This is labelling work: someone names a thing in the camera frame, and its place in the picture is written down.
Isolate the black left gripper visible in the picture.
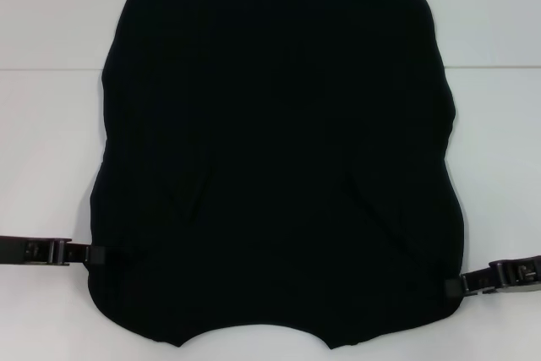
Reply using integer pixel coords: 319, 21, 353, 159
0, 235, 105, 267

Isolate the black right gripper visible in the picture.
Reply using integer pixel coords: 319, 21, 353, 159
445, 254, 541, 299

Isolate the black t-shirt with FREE print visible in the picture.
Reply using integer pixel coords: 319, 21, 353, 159
85, 0, 466, 328

